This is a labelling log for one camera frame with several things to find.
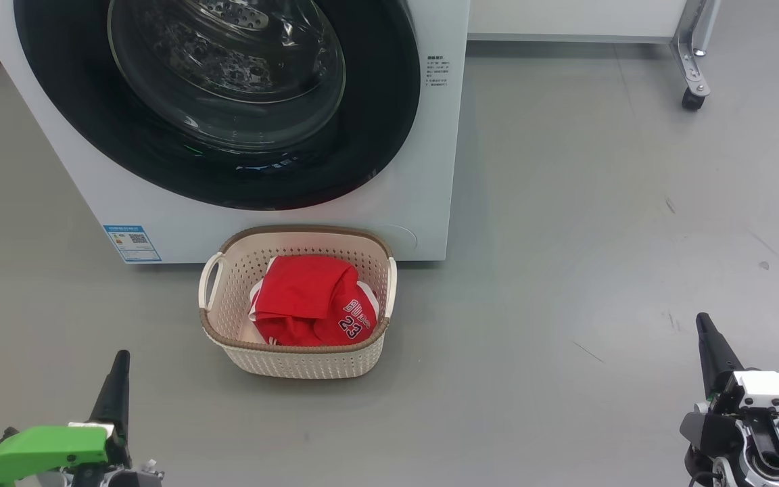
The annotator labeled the blue energy label sticker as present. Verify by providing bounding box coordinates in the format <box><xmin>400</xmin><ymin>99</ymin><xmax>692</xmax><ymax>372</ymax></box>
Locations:
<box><xmin>103</xmin><ymin>225</ymin><xmax>162</xmax><ymax>264</ymax></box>

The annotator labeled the red white basketball jersey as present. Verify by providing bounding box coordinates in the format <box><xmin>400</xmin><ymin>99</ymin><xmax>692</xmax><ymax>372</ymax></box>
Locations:
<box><xmin>247</xmin><ymin>255</ymin><xmax>380</xmax><ymax>347</ymax></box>

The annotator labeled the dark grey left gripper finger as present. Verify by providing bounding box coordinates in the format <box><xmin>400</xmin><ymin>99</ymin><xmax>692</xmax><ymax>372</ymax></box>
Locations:
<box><xmin>89</xmin><ymin>350</ymin><xmax>131</xmax><ymax>444</ymax></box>

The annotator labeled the steel perforated washer drum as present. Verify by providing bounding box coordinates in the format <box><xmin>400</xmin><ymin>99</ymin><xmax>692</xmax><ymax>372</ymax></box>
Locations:
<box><xmin>109</xmin><ymin>0</ymin><xmax>346</xmax><ymax>146</ymax></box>

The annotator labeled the cream perforated basket brown rim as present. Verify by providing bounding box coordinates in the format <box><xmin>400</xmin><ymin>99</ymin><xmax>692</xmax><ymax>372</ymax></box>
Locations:
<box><xmin>198</xmin><ymin>225</ymin><xmax>398</xmax><ymax>379</ymax></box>

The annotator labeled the grey metal partition leg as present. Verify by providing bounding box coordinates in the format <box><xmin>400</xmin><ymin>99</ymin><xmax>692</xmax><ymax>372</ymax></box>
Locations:
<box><xmin>670</xmin><ymin>0</ymin><xmax>722</xmax><ymax>99</ymax></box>

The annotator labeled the white partition panel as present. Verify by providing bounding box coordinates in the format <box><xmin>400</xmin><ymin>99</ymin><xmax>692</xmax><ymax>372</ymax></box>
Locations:
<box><xmin>467</xmin><ymin>0</ymin><xmax>691</xmax><ymax>45</ymax></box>

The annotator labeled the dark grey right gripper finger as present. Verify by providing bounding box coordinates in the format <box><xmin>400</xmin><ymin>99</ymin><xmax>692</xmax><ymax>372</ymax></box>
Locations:
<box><xmin>696</xmin><ymin>312</ymin><xmax>745</xmax><ymax>398</ymax></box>

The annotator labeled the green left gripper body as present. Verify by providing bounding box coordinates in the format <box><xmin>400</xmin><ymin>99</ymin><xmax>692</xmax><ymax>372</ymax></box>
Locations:
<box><xmin>0</xmin><ymin>423</ymin><xmax>130</xmax><ymax>487</ymax></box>

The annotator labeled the black text instruction sticker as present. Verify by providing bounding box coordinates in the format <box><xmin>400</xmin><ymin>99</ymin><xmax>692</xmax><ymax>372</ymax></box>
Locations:
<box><xmin>425</xmin><ymin>55</ymin><xmax>451</xmax><ymax>89</ymax></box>

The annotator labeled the white front-load washing machine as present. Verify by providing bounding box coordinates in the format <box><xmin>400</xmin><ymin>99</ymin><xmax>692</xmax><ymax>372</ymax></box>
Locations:
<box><xmin>0</xmin><ymin>0</ymin><xmax>471</xmax><ymax>264</ymax></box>

